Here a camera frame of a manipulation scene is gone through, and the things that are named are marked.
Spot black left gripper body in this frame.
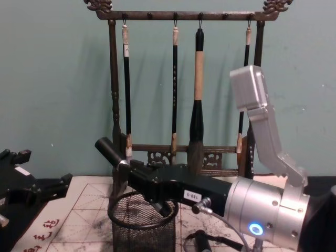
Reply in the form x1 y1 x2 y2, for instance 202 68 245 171
0 149 46 211

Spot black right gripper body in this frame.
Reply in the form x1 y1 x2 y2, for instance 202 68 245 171
128 159 234 218

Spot thin black brush, plain shaft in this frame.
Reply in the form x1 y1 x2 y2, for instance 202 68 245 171
235 27 253 161

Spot thin black brush, white label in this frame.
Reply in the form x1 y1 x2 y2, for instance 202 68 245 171
120 24 133 164

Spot black wire mesh pen holder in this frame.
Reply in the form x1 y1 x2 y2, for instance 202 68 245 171
111 193 177 252

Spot thin black brush, gold lettering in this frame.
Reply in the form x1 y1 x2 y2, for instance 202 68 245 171
170 25 181 165

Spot white felt mat, red grid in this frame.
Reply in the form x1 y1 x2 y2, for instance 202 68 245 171
14 174 291 252

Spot dark carved wooden brush rack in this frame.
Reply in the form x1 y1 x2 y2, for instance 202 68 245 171
83 0 295 180

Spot large brush, tan handle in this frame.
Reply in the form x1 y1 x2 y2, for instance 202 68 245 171
186 27 206 176

